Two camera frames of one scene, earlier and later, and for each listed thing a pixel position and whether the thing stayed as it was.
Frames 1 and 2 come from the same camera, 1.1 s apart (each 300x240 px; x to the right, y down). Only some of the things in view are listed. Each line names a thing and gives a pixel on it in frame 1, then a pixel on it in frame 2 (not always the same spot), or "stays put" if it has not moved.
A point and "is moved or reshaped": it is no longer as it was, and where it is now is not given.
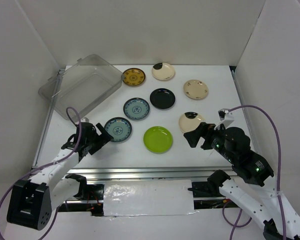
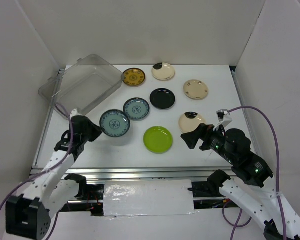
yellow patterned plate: (134, 76) stays put
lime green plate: (158, 139) stays put
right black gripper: (205, 130) stays put
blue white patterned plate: (136, 108) stays put
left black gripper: (106, 137) → (97, 130)
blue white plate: (120, 128) is moved or reshaped
